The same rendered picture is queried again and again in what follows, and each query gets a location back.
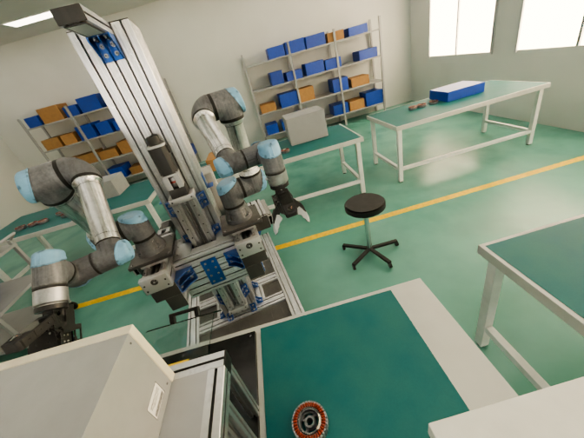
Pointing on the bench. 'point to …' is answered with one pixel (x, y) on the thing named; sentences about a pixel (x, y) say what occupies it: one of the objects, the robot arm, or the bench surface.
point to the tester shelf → (199, 398)
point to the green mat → (355, 372)
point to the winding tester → (86, 389)
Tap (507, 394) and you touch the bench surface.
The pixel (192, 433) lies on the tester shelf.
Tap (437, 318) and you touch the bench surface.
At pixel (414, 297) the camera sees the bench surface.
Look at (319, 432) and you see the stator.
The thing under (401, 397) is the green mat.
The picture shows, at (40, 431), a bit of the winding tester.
